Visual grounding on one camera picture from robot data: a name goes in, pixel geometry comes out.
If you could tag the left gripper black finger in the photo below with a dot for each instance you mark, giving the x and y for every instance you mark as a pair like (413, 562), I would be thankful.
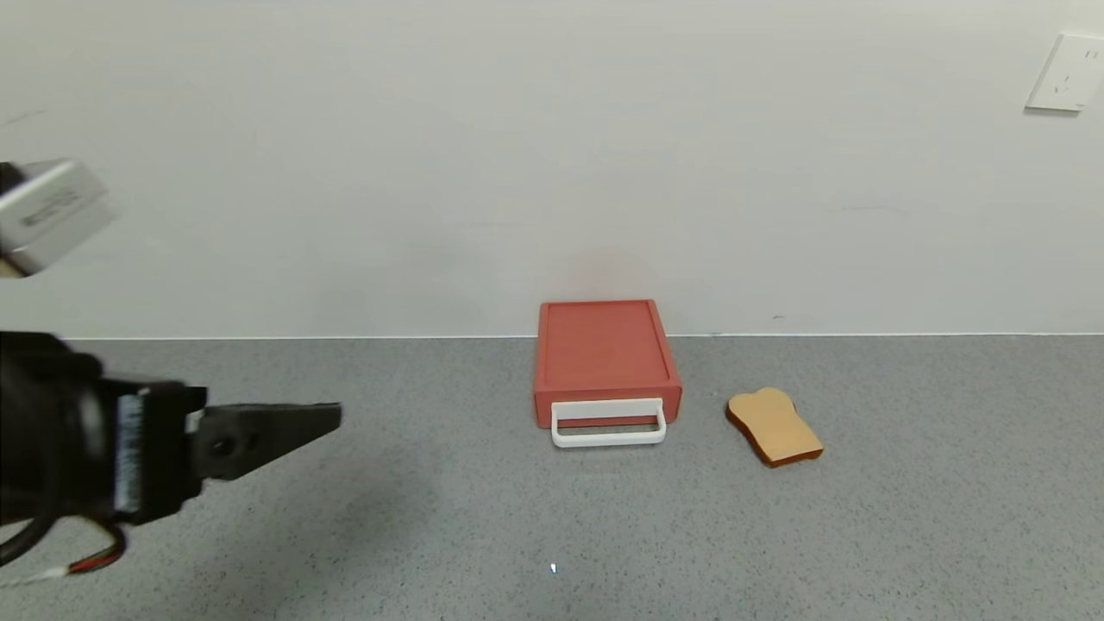
(267, 431)

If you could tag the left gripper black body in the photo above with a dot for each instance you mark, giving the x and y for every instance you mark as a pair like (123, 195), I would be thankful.
(148, 453)

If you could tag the toy bread slice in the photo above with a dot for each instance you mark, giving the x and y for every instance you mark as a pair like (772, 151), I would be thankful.
(774, 429)

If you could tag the white wall socket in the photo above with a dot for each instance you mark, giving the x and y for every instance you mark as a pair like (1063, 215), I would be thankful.
(1066, 76)

